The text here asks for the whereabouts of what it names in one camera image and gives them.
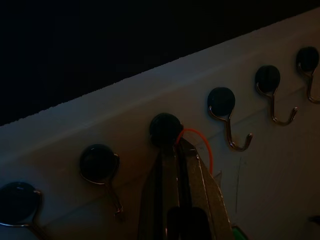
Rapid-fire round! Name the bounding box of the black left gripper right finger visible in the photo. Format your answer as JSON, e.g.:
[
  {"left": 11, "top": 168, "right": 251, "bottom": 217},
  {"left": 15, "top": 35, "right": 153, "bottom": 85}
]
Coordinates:
[{"left": 178, "top": 136, "right": 234, "bottom": 240}]

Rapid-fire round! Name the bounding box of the black magnet metal hook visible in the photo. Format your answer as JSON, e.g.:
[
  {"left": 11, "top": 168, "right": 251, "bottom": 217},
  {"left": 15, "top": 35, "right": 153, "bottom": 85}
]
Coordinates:
[
  {"left": 206, "top": 86, "right": 254, "bottom": 152},
  {"left": 295, "top": 46, "right": 320, "bottom": 105},
  {"left": 149, "top": 112, "right": 185, "bottom": 149},
  {"left": 0, "top": 181, "right": 49, "bottom": 240},
  {"left": 254, "top": 65, "right": 299, "bottom": 127},
  {"left": 79, "top": 143, "right": 125, "bottom": 221}
]

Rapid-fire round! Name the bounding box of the orange key ring loop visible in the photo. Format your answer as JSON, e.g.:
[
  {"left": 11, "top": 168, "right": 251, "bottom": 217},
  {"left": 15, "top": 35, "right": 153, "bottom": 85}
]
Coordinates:
[{"left": 174, "top": 127, "right": 214, "bottom": 176}]

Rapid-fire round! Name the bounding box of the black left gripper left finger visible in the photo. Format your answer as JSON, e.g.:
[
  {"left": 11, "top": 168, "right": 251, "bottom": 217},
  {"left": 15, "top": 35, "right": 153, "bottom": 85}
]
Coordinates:
[{"left": 138, "top": 144, "right": 181, "bottom": 240}]

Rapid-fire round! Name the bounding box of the white hook board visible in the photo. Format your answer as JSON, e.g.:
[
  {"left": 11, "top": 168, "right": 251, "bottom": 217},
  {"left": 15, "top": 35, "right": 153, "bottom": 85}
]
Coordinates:
[{"left": 0, "top": 7, "right": 320, "bottom": 240}]

